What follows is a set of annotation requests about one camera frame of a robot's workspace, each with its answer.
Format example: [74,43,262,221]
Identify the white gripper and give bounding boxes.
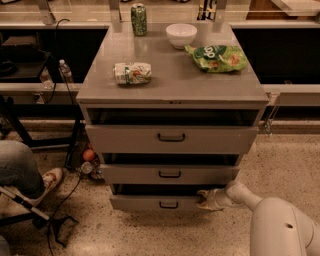
[196,189,237,211]

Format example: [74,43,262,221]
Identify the grey bottom drawer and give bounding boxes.
[110,184,224,211]

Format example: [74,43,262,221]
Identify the grey drawer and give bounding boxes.
[101,164,239,185]
[86,125,258,154]
[110,184,224,211]

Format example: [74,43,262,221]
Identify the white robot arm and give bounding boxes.
[197,181,320,256]

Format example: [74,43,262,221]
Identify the grey middle drawer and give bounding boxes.
[101,164,239,185]

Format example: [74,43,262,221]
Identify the grey drawer cabinet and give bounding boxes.
[75,21,270,212]

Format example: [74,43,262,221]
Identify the grey top drawer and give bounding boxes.
[86,125,258,154]

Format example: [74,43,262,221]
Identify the orange ball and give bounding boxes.
[82,149,95,162]

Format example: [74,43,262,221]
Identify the green chip bag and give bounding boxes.
[184,45,247,73]

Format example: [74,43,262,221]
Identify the lying white soda can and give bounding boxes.
[113,62,151,85]

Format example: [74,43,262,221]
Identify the white sneaker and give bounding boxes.
[13,167,64,206]

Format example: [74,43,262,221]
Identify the white bowl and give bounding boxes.
[166,23,197,49]

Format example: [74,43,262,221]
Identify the black chair base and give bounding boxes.
[0,184,78,248]

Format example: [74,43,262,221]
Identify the black side table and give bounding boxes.
[0,34,83,169]

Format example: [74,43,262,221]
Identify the person leg in jeans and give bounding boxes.
[0,140,45,199]

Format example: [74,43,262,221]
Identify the clear water bottle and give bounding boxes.
[59,59,74,89]

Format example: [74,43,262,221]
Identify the upright green soda can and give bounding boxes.
[131,3,147,36]

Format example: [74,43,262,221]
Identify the black cable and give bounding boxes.
[44,18,84,256]

